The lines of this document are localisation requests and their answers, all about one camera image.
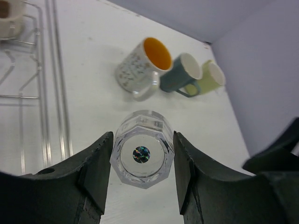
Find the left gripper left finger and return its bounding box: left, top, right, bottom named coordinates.
left=0, top=132, right=114, bottom=224

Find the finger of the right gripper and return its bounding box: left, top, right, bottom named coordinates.
left=242, top=117, right=299, bottom=173

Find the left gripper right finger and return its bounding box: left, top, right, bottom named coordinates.
left=173, top=132, right=299, bottom=224

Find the clear glass cup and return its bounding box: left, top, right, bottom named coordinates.
left=110, top=110, right=175, bottom=189

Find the light green ceramic mug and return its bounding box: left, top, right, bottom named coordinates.
left=185, top=60, right=226, bottom=96

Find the grey blue ceramic mug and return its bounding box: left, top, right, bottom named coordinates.
left=160, top=53, right=203, bottom=98

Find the white pearly round cup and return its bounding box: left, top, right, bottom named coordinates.
left=114, top=37, right=173, bottom=101

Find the beige cup with brown band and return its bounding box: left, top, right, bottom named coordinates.
left=0, top=0, right=26, bottom=39

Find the wire dish rack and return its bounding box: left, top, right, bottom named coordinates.
left=0, top=0, right=73, bottom=176

